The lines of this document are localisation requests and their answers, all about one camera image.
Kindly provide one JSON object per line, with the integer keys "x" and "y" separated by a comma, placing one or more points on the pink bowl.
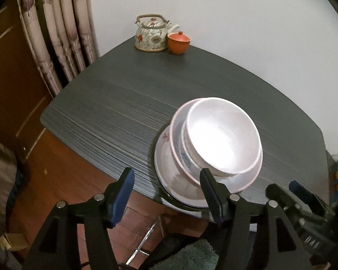
{"x": 177, "y": 143}

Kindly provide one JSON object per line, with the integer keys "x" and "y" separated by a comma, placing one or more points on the grey fabric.
{"x": 0, "y": 174}

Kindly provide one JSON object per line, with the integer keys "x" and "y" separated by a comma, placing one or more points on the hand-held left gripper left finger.
{"x": 121, "y": 199}

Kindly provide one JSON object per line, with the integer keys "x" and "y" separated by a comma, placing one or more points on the person's fuzzy green garment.
{"x": 191, "y": 256}

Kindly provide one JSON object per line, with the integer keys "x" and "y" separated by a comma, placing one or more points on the orange lidded cup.
{"x": 179, "y": 45}

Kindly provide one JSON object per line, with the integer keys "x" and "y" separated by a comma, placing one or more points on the blue box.
{"x": 336, "y": 180}

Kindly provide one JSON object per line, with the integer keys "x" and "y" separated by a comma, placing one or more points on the floral ceramic teapot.
{"x": 150, "y": 38}

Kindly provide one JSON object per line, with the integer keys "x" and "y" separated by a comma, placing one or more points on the large blue floral plate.
{"x": 169, "y": 199}

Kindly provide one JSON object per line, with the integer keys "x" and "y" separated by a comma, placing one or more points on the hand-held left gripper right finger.
{"x": 214, "y": 199}

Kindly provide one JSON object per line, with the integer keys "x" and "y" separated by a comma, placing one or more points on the small tan box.
{"x": 12, "y": 242}

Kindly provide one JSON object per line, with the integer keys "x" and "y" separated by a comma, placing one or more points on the chrome metal leg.
{"x": 142, "y": 242}

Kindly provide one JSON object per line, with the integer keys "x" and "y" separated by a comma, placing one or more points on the white plate with pink flowers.
{"x": 169, "y": 171}

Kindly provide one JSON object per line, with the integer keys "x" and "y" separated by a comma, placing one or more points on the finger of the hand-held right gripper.
{"x": 301, "y": 189}
{"x": 281, "y": 194}

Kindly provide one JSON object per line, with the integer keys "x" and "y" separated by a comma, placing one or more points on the white ribbed bowl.
{"x": 222, "y": 137}

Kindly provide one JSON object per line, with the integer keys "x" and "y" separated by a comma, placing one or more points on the beige patterned curtain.
{"x": 59, "y": 33}

